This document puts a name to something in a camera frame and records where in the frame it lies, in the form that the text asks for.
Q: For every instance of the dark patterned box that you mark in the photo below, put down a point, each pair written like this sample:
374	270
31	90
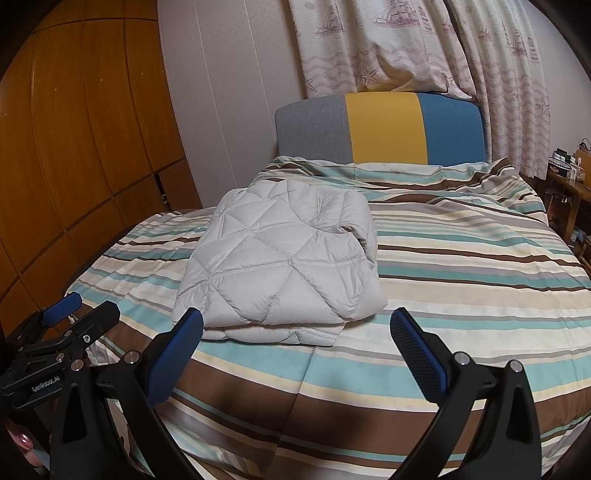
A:
559	166

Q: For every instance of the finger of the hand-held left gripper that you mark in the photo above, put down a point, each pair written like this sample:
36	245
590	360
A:
62	308
94	321

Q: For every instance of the grey yellow blue headboard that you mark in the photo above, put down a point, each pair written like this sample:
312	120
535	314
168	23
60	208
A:
383	124

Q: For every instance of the light grey quilted jacket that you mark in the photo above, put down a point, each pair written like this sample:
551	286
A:
277	267

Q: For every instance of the ship print curtain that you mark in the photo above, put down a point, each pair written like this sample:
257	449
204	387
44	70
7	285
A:
392	41

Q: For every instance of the person's left hand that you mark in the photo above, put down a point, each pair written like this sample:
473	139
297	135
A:
25	445

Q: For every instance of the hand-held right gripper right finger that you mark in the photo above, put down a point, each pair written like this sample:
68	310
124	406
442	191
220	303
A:
418	355

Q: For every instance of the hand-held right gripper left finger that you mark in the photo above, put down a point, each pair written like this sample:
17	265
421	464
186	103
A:
178	355

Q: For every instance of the wooden side table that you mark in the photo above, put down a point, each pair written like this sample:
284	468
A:
565	198

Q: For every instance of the striped bed cover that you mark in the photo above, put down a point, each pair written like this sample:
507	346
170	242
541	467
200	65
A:
461	286

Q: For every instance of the wooden wardrobe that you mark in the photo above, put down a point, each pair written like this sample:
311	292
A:
83	138

